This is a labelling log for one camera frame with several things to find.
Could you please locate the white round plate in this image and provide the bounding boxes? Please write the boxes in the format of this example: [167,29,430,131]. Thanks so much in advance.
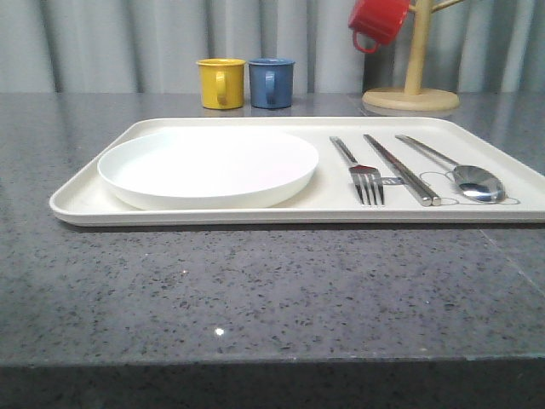
[97,127,319,210]

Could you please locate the silver metal fork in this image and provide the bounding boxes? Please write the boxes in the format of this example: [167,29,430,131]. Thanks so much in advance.
[330,136,385,206]

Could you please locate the silver metal chopstick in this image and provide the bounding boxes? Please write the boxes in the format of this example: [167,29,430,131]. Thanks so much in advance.
[366,133,443,207]
[363,134,434,208]

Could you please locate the silver metal spoon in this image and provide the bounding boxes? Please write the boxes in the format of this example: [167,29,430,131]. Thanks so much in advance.
[395,135,507,204]

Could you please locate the blue enamel mug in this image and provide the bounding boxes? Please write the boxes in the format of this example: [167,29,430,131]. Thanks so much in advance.
[249,58,295,109]

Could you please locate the yellow enamel mug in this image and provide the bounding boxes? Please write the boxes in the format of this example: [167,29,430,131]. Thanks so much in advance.
[197,58,246,110]

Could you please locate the wooden mug tree stand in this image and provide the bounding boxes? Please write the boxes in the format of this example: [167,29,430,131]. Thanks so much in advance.
[362,1,460,112]

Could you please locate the red enamel mug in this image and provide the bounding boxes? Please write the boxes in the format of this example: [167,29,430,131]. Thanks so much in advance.
[348,0,410,53]

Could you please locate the grey pleated curtain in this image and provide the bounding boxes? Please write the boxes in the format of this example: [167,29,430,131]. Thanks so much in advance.
[1,1,544,93]

